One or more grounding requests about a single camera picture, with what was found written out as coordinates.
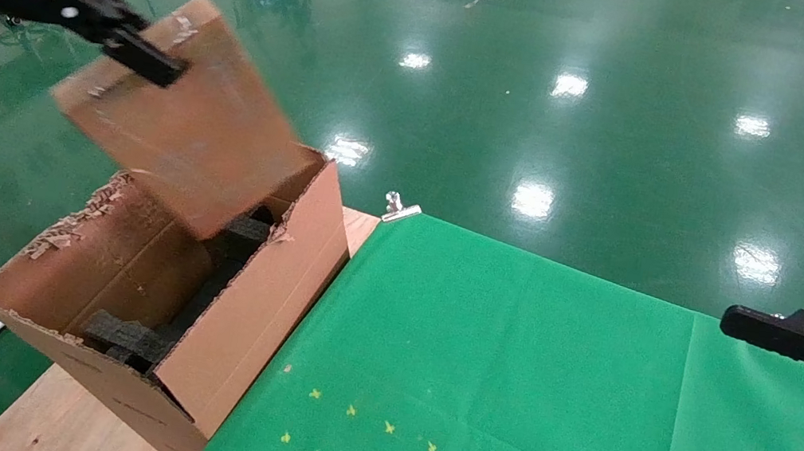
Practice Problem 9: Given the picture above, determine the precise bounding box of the small taped cardboard box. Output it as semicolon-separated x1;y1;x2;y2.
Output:
31;0;348;258

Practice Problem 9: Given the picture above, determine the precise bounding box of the large open cardboard carton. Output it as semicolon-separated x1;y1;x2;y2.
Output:
0;100;367;451

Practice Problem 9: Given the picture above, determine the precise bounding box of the green table cloth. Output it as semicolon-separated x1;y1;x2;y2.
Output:
202;185;804;451

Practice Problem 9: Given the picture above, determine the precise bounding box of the black foam padding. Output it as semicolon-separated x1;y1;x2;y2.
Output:
75;182;277;393

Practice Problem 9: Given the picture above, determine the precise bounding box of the silver metal cloth clip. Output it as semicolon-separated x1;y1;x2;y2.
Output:
381;189;425;227

